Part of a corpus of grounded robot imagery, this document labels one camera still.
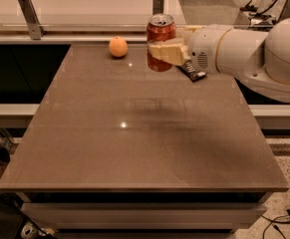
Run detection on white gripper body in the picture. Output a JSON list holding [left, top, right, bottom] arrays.
[[188, 24, 233, 74]]

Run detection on red coke can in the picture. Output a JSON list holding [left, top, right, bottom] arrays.
[[146, 13, 175, 72]]

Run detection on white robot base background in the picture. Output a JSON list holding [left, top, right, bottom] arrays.
[[234, 0, 286, 31]]

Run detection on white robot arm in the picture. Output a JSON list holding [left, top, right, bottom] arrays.
[[147, 18, 290, 104]]

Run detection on black snack bar wrapper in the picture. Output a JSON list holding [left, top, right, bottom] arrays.
[[178, 61, 206, 83]]

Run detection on orange fruit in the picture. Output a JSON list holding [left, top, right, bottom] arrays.
[[109, 36, 128, 58]]

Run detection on white tape roll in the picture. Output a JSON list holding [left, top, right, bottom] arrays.
[[20, 224, 38, 239]]

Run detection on middle metal railing bracket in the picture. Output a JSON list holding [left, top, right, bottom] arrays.
[[152, 0, 164, 14]]

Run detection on left metal railing bracket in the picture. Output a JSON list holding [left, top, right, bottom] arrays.
[[18, 0, 44, 40]]

